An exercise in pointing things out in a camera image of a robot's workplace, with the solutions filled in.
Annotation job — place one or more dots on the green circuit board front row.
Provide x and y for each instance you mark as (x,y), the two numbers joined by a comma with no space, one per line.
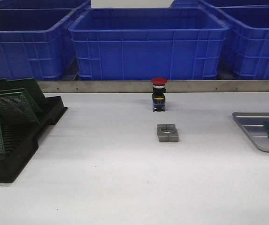
(16,109)

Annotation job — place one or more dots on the black slotted board rack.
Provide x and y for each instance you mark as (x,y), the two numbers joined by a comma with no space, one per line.
(21,140)

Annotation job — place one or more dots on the silver metal tray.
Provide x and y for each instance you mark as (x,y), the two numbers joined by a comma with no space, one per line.
(252,124)

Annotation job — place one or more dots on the far left blue crate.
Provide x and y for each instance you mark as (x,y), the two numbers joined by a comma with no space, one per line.
(44,4)

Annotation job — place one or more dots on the left blue plastic crate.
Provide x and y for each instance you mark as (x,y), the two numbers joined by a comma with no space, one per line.
(35,43)

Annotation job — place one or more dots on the blue plastic crate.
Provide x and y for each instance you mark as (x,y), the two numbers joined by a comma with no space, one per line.
(245,51)
(35,43)
(131,44)

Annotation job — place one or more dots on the centre blue plastic crate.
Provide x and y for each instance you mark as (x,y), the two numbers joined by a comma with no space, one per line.
(131,44)

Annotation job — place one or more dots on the red emergency stop button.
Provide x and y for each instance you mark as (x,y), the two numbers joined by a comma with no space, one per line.
(158,96)

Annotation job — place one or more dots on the far right blue crate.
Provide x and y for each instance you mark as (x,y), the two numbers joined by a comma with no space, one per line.
(218,3)

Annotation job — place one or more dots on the grey metal clamp block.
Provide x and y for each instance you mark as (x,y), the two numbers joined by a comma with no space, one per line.
(167,133)

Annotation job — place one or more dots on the right blue plastic crate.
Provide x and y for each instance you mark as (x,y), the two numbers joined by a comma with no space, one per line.
(245,51)

